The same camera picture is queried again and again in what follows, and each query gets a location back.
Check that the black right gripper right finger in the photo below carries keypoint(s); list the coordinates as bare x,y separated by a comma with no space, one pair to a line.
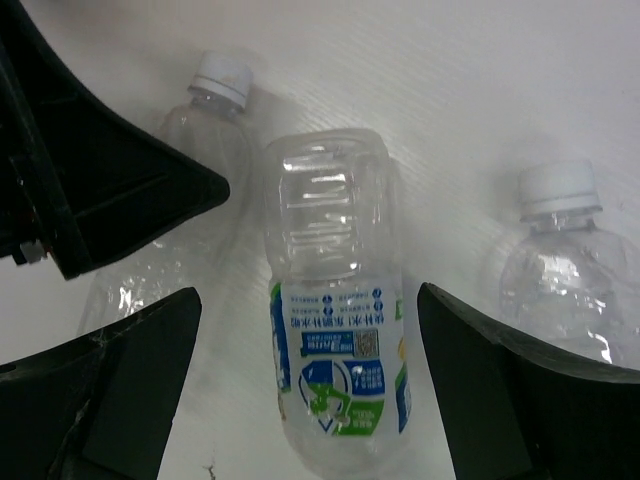
515,407

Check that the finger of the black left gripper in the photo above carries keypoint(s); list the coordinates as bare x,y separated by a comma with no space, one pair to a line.
79,183

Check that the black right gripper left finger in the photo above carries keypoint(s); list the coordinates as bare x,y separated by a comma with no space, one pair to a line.
102,405

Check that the clear bottle with printed label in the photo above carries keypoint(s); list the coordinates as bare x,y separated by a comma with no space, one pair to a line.
336,302

